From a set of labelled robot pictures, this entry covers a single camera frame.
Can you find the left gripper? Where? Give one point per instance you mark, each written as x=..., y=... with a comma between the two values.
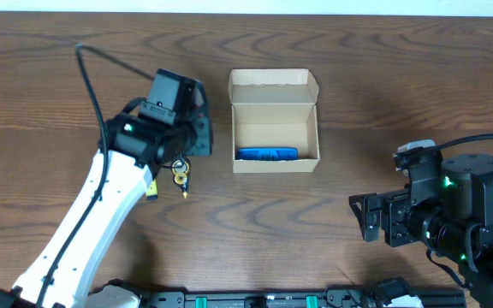
x=204, y=128

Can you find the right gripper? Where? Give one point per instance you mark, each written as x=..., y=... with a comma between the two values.
x=396, y=208

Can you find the correction tape dispenser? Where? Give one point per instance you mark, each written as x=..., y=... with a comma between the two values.
x=181, y=170

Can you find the blue plastic whiteboard eraser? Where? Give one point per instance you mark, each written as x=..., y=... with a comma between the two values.
x=267, y=153

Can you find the cardboard box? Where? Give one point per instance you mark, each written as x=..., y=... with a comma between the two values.
x=273, y=108

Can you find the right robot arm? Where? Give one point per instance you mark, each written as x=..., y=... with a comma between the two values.
x=447, y=205

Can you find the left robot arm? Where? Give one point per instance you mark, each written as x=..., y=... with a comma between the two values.
x=161, y=130

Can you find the yellow highlighter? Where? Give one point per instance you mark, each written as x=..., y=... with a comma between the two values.
x=152, y=191

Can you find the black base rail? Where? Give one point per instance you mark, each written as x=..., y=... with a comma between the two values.
x=332, y=297

